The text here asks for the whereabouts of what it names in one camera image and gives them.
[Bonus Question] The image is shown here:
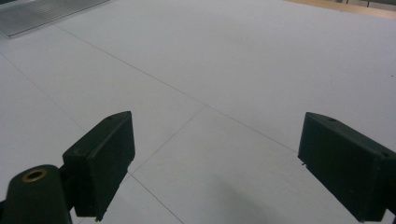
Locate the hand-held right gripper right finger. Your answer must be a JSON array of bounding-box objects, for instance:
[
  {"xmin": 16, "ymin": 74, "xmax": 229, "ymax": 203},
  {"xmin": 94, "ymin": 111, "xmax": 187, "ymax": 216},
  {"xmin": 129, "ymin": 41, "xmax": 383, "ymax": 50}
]
[{"xmin": 297, "ymin": 111, "xmax": 396, "ymax": 223}]

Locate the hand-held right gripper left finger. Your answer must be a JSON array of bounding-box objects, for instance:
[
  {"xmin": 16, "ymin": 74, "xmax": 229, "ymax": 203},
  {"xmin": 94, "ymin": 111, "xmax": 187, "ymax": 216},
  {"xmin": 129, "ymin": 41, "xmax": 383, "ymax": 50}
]
[{"xmin": 62, "ymin": 110, "xmax": 136, "ymax": 222}]

